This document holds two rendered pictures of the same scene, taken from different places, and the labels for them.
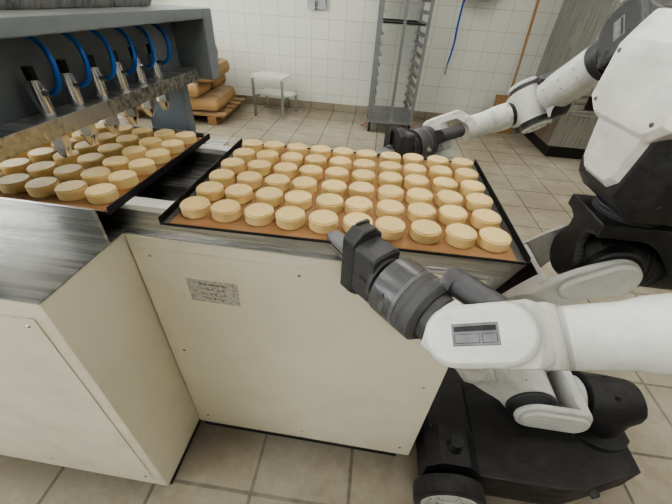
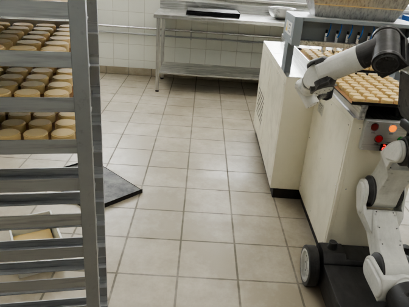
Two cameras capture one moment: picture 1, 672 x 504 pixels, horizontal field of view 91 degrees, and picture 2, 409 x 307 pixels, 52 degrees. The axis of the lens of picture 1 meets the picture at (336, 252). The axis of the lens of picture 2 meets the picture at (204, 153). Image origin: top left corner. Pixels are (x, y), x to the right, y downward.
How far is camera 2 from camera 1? 2.03 m
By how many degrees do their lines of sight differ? 71
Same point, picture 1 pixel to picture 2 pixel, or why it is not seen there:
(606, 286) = (392, 152)
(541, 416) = (367, 263)
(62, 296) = (291, 80)
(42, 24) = (330, 21)
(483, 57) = not seen: outside the picture
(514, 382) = (376, 238)
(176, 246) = not seen: hidden behind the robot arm
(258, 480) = (285, 218)
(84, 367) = (282, 103)
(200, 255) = not seen: hidden behind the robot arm
